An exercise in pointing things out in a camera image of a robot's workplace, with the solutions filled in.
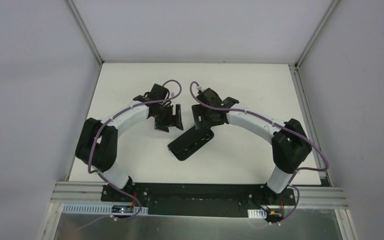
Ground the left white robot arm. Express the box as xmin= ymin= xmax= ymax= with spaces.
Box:
xmin=75 ymin=83 xmax=184 ymax=203

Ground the black zip tool case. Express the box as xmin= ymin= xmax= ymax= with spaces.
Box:
xmin=167 ymin=126 xmax=215 ymax=161

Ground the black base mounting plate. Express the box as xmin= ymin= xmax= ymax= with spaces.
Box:
xmin=100 ymin=183 xmax=296 ymax=218

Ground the right white cable duct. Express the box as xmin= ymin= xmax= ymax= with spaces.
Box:
xmin=247 ymin=209 xmax=267 ymax=219

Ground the white cable duct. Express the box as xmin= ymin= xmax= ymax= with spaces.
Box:
xmin=247 ymin=209 xmax=267 ymax=219
xmin=62 ymin=203 xmax=149 ymax=216

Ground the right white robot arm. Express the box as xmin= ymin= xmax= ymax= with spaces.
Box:
xmin=192 ymin=86 xmax=312 ymax=205

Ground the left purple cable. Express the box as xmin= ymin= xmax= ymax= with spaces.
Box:
xmin=87 ymin=79 xmax=183 ymax=221

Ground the left white cable duct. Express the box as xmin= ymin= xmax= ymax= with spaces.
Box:
xmin=62 ymin=203 xmax=149 ymax=216

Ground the aluminium frame rail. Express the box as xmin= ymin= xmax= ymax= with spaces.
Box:
xmin=50 ymin=181 xmax=349 ymax=210

